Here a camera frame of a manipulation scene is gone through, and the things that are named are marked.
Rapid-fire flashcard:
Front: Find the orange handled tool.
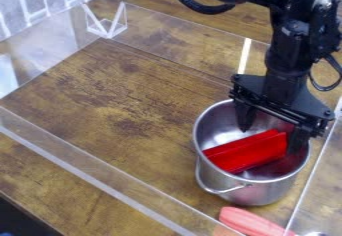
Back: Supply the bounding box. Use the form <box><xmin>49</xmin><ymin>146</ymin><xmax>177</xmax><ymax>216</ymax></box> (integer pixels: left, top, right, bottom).
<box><xmin>219</xmin><ymin>207</ymin><xmax>297</xmax><ymax>236</ymax></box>

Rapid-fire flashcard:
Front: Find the clear acrylic barrier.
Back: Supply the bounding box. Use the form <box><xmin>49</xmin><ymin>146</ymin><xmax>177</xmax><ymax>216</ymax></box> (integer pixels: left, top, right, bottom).
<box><xmin>0</xmin><ymin>106</ymin><xmax>244</xmax><ymax>236</ymax></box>
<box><xmin>285</xmin><ymin>97</ymin><xmax>342</xmax><ymax>236</ymax></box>

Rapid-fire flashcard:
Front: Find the clear acrylic front barrier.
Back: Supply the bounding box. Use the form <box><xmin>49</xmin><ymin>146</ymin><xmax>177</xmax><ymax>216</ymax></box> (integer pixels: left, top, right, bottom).
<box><xmin>0</xmin><ymin>106</ymin><xmax>244</xmax><ymax>236</ymax></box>

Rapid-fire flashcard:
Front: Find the red plastic block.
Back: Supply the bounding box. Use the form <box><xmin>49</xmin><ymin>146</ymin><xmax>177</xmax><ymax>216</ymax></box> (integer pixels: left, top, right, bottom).
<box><xmin>203</xmin><ymin>129</ymin><xmax>287</xmax><ymax>174</ymax></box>

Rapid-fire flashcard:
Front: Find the silver metal pot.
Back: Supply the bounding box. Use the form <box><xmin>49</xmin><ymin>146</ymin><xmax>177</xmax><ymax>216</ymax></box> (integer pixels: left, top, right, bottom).
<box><xmin>192</xmin><ymin>99</ymin><xmax>309</xmax><ymax>206</ymax></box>

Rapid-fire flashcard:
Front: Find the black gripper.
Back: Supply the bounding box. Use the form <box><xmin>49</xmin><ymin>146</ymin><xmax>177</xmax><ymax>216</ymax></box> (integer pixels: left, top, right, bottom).
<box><xmin>229</xmin><ymin>74</ymin><xmax>333</xmax><ymax>154</ymax></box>

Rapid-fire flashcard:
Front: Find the clear acrylic right barrier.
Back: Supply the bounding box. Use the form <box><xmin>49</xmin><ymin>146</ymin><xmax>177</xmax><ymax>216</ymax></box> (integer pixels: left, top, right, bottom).
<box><xmin>285</xmin><ymin>97</ymin><xmax>342</xmax><ymax>236</ymax></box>

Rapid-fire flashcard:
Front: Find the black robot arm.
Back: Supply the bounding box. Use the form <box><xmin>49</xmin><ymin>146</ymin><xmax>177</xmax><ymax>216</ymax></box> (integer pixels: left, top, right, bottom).
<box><xmin>219</xmin><ymin>0</ymin><xmax>342</xmax><ymax>153</ymax></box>

